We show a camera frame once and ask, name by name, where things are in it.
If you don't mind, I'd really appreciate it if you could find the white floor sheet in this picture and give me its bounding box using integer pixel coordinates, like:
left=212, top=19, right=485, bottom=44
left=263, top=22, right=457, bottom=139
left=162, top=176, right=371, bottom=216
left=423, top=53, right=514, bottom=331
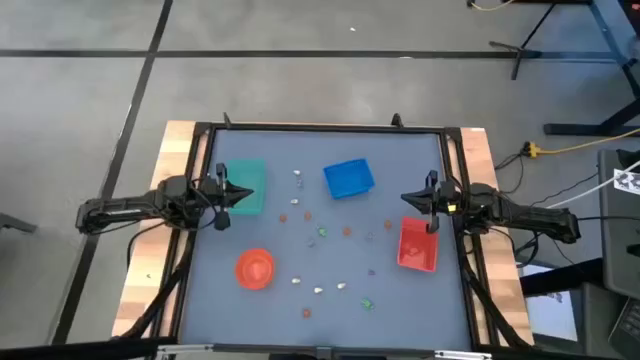
left=519, top=263, right=579, bottom=342

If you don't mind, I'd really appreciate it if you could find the black floor stand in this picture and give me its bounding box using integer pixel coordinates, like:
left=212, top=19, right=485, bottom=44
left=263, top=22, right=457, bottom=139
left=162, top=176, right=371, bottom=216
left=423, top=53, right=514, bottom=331
left=488, top=2, right=559, bottom=81

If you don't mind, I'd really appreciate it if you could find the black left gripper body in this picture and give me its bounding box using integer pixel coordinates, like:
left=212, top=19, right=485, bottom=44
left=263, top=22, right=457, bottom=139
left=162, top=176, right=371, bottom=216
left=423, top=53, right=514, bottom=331
left=202, top=163, right=232, bottom=232

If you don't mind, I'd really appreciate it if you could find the teal plastic basket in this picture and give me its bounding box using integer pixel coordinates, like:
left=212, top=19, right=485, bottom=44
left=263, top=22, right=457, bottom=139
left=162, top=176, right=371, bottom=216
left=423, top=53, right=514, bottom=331
left=223, top=158, right=267, bottom=217

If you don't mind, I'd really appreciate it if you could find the white cable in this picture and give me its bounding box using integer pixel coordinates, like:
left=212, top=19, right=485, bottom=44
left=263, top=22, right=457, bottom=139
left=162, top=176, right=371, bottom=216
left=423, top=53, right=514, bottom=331
left=544, top=159, right=640, bottom=209

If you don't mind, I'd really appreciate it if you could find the orange round plastic bowl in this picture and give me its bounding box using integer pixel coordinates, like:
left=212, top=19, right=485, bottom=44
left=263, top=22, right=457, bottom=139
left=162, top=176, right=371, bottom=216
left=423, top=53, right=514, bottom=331
left=234, top=247, right=277, bottom=291

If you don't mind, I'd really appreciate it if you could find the blue plastic basket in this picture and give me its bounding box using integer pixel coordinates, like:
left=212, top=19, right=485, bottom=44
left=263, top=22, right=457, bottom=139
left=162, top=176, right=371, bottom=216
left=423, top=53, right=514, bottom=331
left=322, top=157, right=377, bottom=201

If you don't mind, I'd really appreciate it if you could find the grey stand foot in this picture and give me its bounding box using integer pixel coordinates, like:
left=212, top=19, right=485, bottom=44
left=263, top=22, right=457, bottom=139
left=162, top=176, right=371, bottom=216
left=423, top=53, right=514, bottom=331
left=0, top=212, right=39, bottom=235

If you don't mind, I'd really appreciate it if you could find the red plastic basket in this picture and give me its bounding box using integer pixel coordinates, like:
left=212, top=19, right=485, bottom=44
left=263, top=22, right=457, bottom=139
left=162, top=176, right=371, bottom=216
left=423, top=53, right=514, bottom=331
left=396, top=215, right=440, bottom=274

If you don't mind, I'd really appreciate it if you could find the black metal table frame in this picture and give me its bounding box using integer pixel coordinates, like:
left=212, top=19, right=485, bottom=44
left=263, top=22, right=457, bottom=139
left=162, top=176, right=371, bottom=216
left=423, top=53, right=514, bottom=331
left=110, top=112, right=535, bottom=360

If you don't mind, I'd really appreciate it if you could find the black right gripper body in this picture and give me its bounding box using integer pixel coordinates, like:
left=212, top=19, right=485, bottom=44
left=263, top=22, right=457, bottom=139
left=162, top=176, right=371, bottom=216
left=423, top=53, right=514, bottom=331
left=425, top=169, right=459, bottom=235

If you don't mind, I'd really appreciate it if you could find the black desk foot bar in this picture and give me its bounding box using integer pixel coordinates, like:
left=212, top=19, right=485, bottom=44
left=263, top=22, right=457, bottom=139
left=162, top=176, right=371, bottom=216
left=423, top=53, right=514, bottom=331
left=518, top=257, right=605, bottom=297

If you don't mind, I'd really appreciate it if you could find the silver metal bracket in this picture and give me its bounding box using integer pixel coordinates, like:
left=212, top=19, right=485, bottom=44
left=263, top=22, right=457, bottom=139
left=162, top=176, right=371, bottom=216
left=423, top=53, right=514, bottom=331
left=432, top=350, right=494, bottom=360
left=156, top=343, right=215, bottom=352

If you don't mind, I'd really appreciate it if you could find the yellow extension cable with plug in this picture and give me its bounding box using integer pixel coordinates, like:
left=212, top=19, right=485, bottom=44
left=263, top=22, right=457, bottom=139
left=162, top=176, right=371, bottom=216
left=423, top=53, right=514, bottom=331
left=522, top=127, right=640, bottom=159

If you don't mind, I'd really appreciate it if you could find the white fiducial marker sheet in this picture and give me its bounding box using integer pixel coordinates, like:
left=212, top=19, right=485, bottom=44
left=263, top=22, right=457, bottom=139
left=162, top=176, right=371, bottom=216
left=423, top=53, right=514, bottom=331
left=612, top=168, right=640, bottom=197

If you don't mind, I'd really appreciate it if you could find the thin yellow cable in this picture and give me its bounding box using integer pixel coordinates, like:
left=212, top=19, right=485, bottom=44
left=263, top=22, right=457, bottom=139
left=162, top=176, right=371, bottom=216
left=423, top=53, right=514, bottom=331
left=467, top=0, right=515, bottom=13

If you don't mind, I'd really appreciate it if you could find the black desk frame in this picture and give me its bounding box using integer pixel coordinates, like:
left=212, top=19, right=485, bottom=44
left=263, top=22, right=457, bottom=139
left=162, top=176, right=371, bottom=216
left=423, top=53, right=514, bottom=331
left=514, top=0, right=640, bottom=137

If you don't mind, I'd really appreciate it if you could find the dark grey equipment case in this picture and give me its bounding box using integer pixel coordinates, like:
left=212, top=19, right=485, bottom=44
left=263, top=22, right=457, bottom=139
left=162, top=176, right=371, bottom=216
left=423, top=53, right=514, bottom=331
left=597, top=148, right=640, bottom=301

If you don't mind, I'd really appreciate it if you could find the black keyboard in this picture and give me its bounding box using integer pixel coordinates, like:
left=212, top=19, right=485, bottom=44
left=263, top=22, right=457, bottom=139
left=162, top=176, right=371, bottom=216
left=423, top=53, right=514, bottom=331
left=607, top=294, right=640, bottom=359

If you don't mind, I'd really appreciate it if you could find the black floor cable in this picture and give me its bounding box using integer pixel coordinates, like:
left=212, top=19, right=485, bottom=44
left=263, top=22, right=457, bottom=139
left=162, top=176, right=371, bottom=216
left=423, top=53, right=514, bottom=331
left=574, top=214, right=640, bottom=222

